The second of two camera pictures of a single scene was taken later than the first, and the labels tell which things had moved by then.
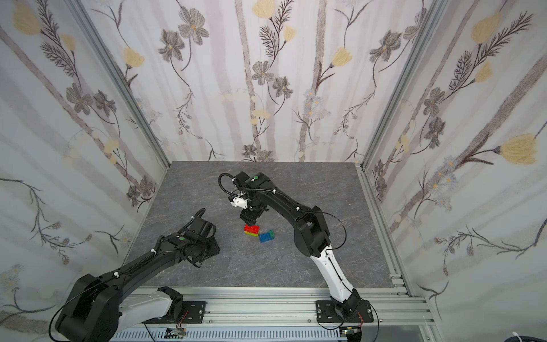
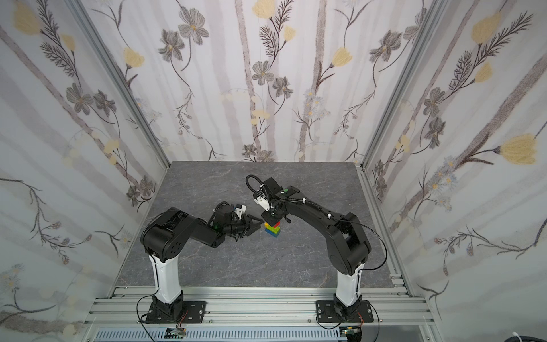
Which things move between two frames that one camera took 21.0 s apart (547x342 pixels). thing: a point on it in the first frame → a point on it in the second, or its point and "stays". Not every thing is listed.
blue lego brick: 264,237 → 273,234
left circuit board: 175,333 stays
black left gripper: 215,251 → 246,224
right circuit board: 352,333 stays
